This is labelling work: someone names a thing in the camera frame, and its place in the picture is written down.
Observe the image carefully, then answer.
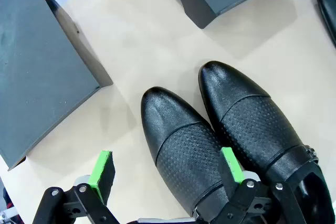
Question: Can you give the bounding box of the black perforated shoe with buckle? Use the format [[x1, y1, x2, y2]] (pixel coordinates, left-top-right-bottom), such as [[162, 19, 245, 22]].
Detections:
[[198, 60, 336, 224]]

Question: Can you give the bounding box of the black perforated shoe without buckle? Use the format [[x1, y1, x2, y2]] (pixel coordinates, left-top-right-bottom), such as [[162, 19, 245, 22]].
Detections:
[[140, 86, 238, 222]]

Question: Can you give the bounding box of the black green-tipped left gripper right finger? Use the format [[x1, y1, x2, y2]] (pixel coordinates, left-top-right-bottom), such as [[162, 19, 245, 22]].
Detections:
[[209, 147, 307, 224]]

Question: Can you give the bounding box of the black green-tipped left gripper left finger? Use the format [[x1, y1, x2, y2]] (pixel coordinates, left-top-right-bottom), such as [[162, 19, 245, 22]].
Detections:
[[31, 150, 122, 224]]

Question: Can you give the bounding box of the black smooth shoe silver strap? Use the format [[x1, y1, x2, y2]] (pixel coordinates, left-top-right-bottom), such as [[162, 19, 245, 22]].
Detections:
[[316, 0, 336, 48]]

